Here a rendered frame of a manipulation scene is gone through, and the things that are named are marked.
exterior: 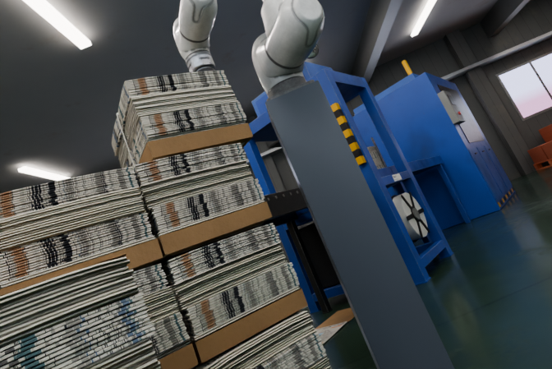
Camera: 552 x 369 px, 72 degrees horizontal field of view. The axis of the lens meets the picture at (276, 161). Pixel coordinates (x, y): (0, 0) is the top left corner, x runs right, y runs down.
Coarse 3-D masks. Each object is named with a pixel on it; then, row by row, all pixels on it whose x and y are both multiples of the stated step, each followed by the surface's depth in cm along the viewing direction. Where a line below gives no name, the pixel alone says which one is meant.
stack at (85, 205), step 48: (48, 192) 77; (96, 192) 81; (144, 192) 86; (192, 192) 91; (240, 192) 97; (0, 240) 70; (48, 240) 73; (96, 240) 77; (144, 240) 81; (240, 240) 92; (144, 288) 78; (192, 288) 83; (240, 288) 87; (288, 288) 93; (192, 336) 80; (288, 336) 88
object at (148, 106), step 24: (192, 72) 105; (216, 72) 109; (144, 96) 96; (168, 96) 99; (192, 96) 102; (216, 96) 105; (144, 120) 93; (168, 120) 96; (192, 120) 99; (216, 120) 102; (240, 120) 106; (144, 144) 96; (240, 144) 106
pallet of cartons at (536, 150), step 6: (540, 132) 739; (546, 132) 723; (546, 138) 730; (546, 144) 672; (528, 150) 738; (534, 150) 718; (540, 150) 696; (546, 150) 680; (534, 156) 727; (540, 156) 705; (546, 156) 688; (534, 162) 736; (540, 162) 710; (540, 168) 719
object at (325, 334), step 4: (336, 324) 221; (340, 324) 216; (344, 324) 213; (320, 328) 227; (324, 328) 223; (328, 328) 220; (332, 328) 216; (336, 328) 211; (340, 328) 209; (320, 332) 218; (324, 332) 214; (328, 332) 211; (332, 332) 207; (336, 332) 205; (320, 336) 209; (324, 336) 206; (328, 336) 203; (332, 336) 201; (320, 340) 201; (324, 340) 198
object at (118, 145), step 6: (114, 126) 116; (114, 132) 118; (120, 132) 112; (114, 138) 119; (120, 138) 114; (114, 144) 122; (120, 144) 117; (114, 150) 124; (120, 150) 118; (126, 150) 111; (120, 156) 121; (126, 156) 113; (120, 162) 122; (126, 162) 116; (132, 168) 112
